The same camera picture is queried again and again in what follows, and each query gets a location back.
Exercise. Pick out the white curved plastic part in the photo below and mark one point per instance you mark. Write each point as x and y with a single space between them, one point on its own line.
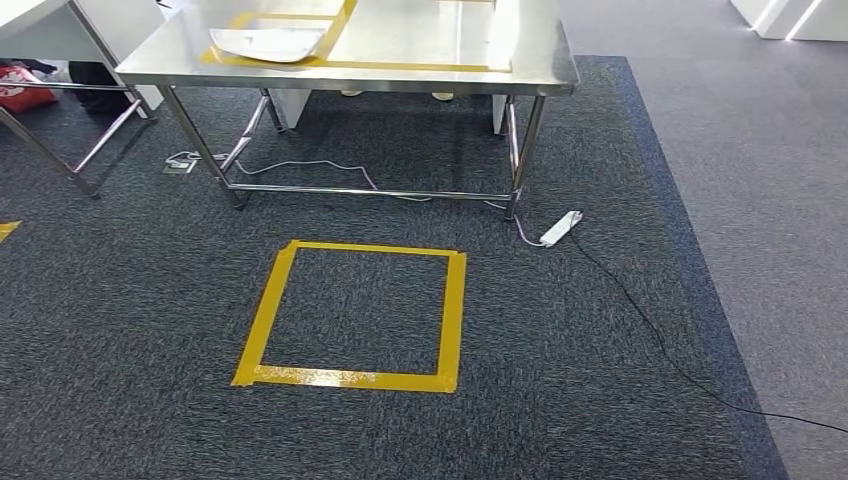
272 45

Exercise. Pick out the steel workbench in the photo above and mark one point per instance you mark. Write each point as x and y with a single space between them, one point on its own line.
430 40

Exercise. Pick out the white power strip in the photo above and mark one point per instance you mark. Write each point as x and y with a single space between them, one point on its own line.
562 228

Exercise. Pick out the black bag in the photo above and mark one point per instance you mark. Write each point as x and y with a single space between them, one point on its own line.
99 86

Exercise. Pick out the white angular platform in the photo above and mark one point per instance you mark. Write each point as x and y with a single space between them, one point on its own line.
768 16

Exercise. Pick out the red bag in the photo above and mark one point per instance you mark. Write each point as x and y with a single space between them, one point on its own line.
23 93

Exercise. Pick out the table with chrome legs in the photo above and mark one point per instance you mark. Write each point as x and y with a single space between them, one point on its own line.
40 40

